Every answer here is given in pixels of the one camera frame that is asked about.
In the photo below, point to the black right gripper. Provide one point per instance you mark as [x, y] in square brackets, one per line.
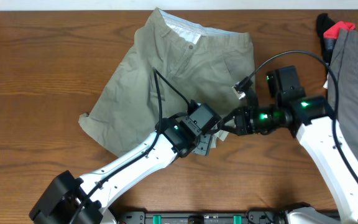
[242, 115]

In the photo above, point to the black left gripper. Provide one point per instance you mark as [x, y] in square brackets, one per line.
[202, 146]

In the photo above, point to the khaki green shorts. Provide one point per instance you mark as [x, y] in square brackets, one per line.
[172, 62]

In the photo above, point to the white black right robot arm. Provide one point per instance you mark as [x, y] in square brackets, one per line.
[311, 121]

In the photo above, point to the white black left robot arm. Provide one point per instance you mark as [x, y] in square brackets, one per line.
[86, 199]

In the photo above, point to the red garment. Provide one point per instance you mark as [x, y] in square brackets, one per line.
[333, 32]

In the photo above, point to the black garment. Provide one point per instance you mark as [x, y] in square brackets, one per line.
[323, 24]

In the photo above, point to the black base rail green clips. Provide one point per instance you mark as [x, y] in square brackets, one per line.
[197, 217]

